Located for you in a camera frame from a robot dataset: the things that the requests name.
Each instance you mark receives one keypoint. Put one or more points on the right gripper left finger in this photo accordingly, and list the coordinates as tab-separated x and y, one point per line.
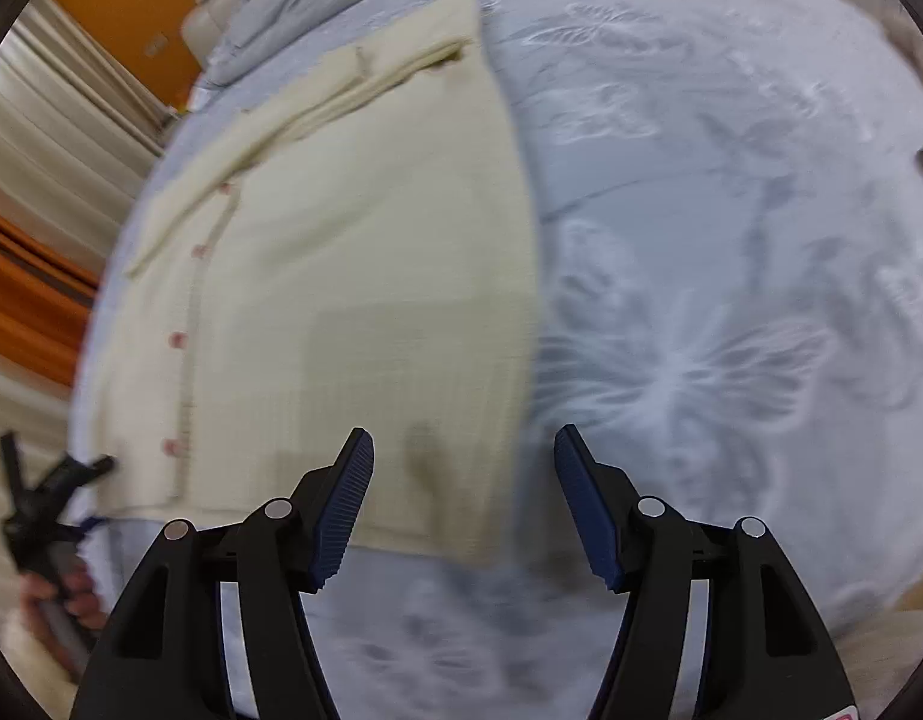
161	654

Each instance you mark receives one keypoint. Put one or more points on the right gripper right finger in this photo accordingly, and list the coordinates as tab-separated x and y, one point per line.
767	653

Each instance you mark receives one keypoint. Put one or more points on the cream knit cardigan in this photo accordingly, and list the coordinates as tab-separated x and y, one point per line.
358	251

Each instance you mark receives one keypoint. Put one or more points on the person's left hand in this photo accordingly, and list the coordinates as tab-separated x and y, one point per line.
78	598

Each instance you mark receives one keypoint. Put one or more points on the cream and orange curtains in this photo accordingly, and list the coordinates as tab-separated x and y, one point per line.
78	138

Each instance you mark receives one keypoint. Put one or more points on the butterfly pattern bed sheet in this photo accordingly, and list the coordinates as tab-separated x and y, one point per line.
731	237

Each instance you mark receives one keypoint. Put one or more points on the wall switch plate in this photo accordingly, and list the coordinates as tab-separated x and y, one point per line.
156	45

